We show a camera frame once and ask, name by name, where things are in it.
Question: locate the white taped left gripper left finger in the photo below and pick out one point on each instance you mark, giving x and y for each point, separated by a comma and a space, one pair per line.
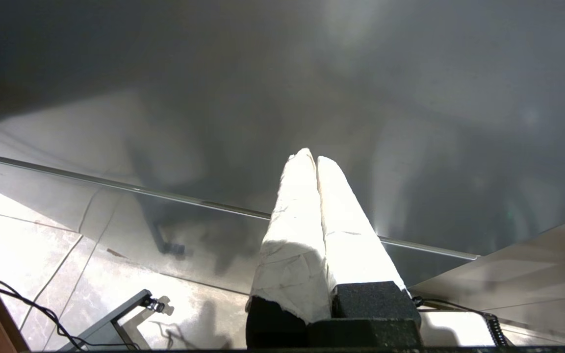
292, 245

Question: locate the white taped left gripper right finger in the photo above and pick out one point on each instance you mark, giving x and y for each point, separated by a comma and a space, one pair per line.
351, 240

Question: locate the small black caster wheel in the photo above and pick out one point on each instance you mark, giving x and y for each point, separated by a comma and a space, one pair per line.
155, 305

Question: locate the stainless steel refrigerator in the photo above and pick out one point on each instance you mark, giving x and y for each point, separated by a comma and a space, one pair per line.
214, 98

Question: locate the grey metal stand leg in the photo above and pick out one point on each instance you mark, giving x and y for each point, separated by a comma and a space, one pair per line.
120, 308

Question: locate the white cabinet side panel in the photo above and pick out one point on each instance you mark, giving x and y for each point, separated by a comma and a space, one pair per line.
532, 274

